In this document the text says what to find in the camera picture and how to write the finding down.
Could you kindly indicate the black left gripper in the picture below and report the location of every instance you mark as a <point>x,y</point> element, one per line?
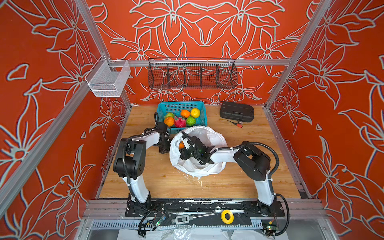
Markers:
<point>162,150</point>

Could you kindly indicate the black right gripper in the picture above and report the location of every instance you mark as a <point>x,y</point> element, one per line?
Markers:
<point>182,153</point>

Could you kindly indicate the white plastic bag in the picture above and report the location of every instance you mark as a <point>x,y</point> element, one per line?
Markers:
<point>209,138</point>

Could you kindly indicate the orange fruit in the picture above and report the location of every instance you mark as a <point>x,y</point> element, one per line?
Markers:
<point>169,121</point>
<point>181,145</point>
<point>185,114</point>

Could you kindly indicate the pink dragon fruit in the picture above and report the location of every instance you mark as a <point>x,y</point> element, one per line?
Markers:
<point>180,122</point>

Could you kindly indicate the yellow lemon fruit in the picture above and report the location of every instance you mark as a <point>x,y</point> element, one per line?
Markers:
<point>195,113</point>

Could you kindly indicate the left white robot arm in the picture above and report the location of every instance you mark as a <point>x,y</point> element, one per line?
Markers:
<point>131,160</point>

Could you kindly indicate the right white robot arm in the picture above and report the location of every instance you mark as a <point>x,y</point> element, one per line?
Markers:
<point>257,160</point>

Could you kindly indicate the yellow tape roll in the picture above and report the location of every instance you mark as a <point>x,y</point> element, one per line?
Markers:
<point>227,217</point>

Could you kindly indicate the red handled screwdriver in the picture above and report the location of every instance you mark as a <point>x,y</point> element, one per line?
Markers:
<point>238,124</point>

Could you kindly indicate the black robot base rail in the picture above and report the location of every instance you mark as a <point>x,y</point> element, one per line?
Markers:
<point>206,213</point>

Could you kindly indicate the black wire wall basket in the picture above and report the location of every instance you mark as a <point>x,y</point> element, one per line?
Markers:
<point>192,73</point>

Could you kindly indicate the clear plastic wall bin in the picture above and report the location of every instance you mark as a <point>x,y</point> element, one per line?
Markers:
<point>108,78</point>

